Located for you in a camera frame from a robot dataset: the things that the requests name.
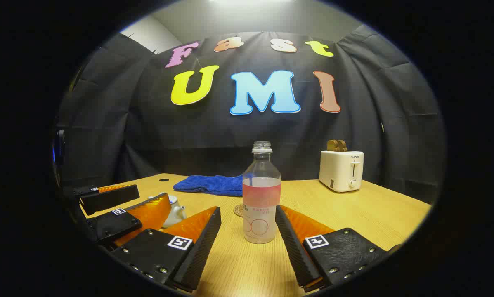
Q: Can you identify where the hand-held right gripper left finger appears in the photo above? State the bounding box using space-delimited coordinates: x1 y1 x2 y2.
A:
109 206 222 292

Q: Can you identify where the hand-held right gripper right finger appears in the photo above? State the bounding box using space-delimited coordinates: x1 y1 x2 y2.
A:
275 205 391 292

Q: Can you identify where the white ceramic teacup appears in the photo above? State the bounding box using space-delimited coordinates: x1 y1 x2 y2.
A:
148 193 187 229

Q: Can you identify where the clear pink-label water bottle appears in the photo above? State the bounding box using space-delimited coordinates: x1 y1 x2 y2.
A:
242 141 282 245

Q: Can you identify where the blue folded towel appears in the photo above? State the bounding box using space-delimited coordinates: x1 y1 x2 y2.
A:
173 174 245 197

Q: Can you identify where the white toaster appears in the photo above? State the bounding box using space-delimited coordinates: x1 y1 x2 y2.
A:
319 149 364 193

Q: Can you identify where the black backdrop cloth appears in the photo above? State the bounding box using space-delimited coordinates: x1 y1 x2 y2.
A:
57 31 445 205

